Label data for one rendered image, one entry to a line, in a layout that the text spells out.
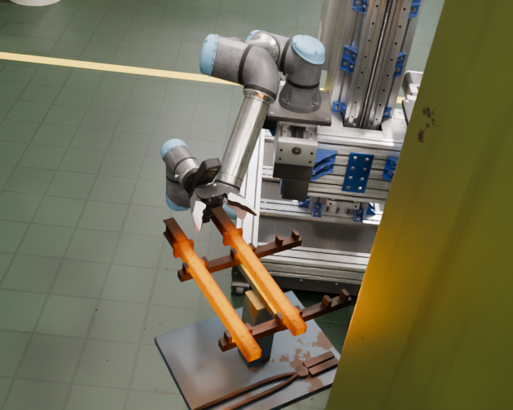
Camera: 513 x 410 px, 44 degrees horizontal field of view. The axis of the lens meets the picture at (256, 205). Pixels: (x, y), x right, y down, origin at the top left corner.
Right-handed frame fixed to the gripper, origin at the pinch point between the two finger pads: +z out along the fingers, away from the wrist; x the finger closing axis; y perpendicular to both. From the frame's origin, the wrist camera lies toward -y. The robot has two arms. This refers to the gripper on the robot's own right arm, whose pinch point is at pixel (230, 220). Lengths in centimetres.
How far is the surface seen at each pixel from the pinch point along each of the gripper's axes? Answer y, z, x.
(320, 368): 28.2, 28.6, -12.7
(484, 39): -72, 56, 4
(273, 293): 2.2, 22.5, 0.6
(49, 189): 97, -151, 13
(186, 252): 2.2, 4.0, 12.8
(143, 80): 97, -237, -66
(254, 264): 2.2, 13.3, 0.2
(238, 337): 2.2, 30.1, 12.8
